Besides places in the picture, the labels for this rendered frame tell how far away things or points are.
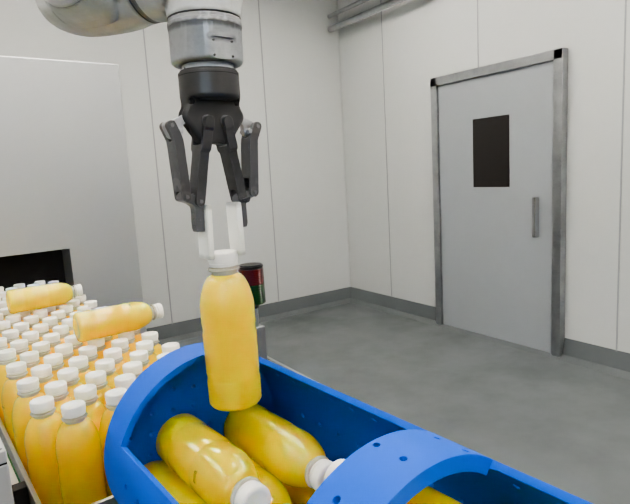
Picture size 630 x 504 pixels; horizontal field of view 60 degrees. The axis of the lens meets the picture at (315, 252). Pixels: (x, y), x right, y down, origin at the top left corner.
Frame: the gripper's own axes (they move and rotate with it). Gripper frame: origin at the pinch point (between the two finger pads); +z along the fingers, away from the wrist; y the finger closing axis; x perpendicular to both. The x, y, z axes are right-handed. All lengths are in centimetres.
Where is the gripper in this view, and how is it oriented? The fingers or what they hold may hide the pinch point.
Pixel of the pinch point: (220, 231)
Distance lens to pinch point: 71.6
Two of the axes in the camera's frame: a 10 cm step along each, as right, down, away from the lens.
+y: 7.9, -1.3, 6.0
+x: -6.1, -0.8, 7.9
